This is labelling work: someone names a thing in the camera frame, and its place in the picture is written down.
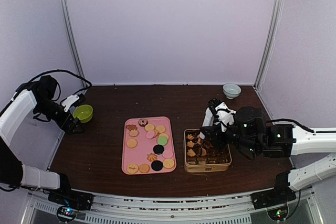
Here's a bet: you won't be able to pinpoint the left aluminium frame post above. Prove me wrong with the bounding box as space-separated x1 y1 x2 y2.
60 0 85 78

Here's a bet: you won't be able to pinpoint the black sandwich cookie lower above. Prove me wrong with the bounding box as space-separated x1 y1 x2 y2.
151 160 163 172

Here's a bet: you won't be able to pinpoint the pink sandwich cookie upper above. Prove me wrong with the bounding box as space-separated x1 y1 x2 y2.
146 130 156 139

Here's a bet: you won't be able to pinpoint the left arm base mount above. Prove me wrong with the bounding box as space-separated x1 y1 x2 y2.
48 190 94 223

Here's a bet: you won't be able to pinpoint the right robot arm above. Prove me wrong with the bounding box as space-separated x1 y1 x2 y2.
200 104 335 204

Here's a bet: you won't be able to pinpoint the black sandwich cookie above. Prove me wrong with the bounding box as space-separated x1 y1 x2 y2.
153 144 164 155
151 160 163 172

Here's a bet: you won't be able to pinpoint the pale ceramic bowl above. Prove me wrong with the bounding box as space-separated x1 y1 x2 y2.
223 83 242 99

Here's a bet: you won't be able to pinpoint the pink sandwich cookie lower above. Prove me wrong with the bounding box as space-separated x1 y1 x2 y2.
162 150 174 158

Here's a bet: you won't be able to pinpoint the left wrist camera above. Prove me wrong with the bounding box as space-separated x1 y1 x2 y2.
60 93 86 112

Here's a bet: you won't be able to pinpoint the right aluminium frame post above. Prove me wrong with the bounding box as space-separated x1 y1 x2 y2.
254 0 284 92

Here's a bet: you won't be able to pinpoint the beige round biscuit left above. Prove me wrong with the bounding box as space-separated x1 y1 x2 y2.
126 139 138 148

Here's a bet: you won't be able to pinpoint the black sandwich cookie upper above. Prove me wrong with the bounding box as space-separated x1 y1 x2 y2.
153 144 164 155

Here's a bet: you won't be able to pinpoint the brown leaf cookie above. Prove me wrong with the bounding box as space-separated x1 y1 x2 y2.
187 134 195 140

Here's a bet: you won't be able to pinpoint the beige round biscuit top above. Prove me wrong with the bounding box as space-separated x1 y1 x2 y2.
144 124 155 132

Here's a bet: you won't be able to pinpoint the chocolate sprinkle donut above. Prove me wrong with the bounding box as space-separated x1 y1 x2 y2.
138 118 148 127

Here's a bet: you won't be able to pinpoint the green plastic bowl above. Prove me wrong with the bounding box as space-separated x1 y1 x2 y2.
73 104 93 123

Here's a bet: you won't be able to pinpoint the plain round cookie bottom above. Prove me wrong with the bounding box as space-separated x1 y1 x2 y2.
139 164 150 173

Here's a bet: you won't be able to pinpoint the leaf cookie second row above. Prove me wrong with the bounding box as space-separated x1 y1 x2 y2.
187 141 195 148

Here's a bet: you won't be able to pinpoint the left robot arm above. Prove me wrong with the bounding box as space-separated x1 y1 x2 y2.
1 71 85 205

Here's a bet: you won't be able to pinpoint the green sandwich cookie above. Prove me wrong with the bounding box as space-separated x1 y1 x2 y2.
157 136 168 146

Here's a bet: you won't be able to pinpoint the biscuit with pink stick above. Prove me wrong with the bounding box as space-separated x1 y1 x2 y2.
126 163 139 174

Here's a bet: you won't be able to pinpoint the aluminium frame post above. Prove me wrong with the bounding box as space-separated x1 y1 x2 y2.
254 0 284 92
60 0 85 78

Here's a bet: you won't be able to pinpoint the gold cookie tin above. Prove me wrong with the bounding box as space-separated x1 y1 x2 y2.
184 129 232 173

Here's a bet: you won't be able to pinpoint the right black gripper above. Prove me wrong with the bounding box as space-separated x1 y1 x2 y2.
200 120 260 155

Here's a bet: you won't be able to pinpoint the beige round biscuit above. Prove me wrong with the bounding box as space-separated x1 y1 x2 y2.
159 133 170 139
155 125 166 133
126 139 138 148
144 124 155 132

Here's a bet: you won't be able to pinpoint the beige round biscuit corner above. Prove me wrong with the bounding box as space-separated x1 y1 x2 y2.
163 158 175 169

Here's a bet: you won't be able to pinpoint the pink sandwich cookie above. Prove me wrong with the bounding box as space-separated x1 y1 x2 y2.
146 130 156 139
162 150 174 158

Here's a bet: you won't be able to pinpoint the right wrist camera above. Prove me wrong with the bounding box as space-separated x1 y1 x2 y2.
208 98 236 132

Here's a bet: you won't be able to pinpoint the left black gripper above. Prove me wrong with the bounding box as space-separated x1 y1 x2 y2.
34 98 85 134

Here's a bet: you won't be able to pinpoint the pink plastic tray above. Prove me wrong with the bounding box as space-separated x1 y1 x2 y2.
121 116 176 175

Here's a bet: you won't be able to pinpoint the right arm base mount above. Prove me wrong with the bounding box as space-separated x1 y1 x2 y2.
250 189 301 222

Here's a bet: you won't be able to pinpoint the star butter cookie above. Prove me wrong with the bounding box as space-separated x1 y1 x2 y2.
147 153 158 162

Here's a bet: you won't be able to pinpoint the metal serving tongs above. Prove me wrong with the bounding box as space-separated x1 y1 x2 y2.
195 107 215 156

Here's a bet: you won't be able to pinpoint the swirl cookie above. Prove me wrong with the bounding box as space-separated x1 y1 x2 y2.
193 145 207 157

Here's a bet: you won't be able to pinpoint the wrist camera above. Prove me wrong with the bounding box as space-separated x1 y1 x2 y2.
208 98 236 132
60 93 86 112

